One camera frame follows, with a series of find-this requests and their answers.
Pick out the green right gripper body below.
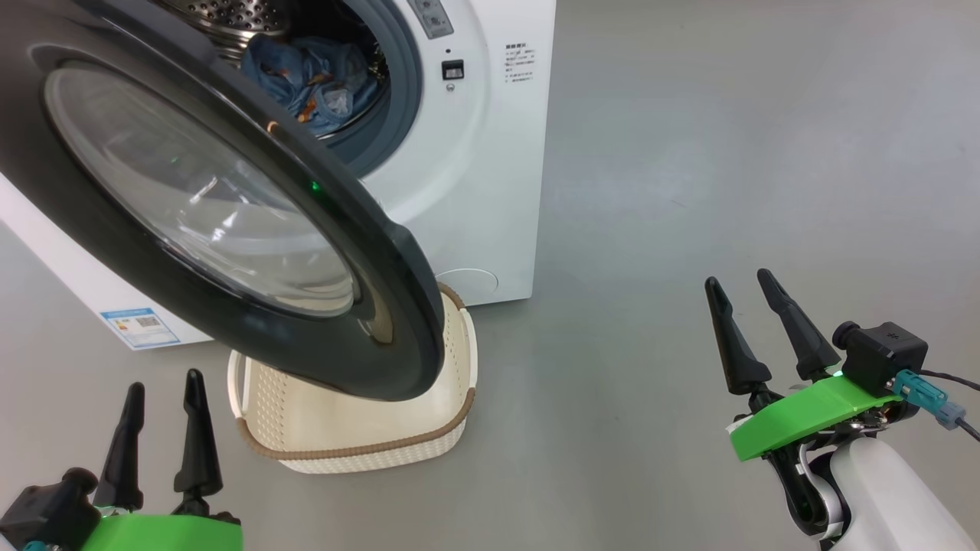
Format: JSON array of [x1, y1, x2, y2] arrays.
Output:
[[727, 373, 904, 462]]

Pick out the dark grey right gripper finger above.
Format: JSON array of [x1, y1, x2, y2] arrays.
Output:
[[756, 269, 841, 381], [704, 277, 773, 396]]

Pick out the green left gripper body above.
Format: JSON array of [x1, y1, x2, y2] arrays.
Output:
[[77, 511, 244, 551]]

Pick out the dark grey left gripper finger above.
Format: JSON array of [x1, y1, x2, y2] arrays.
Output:
[[93, 383, 146, 512], [174, 369, 224, 515]]

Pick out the grey washing machine door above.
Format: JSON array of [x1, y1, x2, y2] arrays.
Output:
[[0, 0, 446, 403]]

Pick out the blue patterned clothes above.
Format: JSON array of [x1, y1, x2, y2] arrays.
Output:
[[241, 33, 326, 116]]

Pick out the white washing machine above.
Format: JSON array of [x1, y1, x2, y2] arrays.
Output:
[[0, 0, 557, 351]]

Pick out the grey rubber door gasket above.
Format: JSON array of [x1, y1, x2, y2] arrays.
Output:
[[329, 0, 424, 178]]

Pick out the perforated steel washer drum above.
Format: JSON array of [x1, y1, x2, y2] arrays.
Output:
[[153, 0, 384, 142]]

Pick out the blue energy label sticker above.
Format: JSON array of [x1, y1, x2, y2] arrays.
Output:
[[100, 307, 182, 350]]

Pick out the cream perforated laundry basket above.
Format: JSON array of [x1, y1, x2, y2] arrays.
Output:
[[227, 282, 479, 475]]

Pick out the round white filter cover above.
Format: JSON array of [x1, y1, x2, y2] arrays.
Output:
[[435, 268, 500, 296]]

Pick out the grey warning sticker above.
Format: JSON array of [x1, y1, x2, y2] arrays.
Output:
[[406, 0, 454, 39]]

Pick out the black cable with teal connector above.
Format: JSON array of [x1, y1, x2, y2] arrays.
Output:
[[892, 370, 980, 442]]

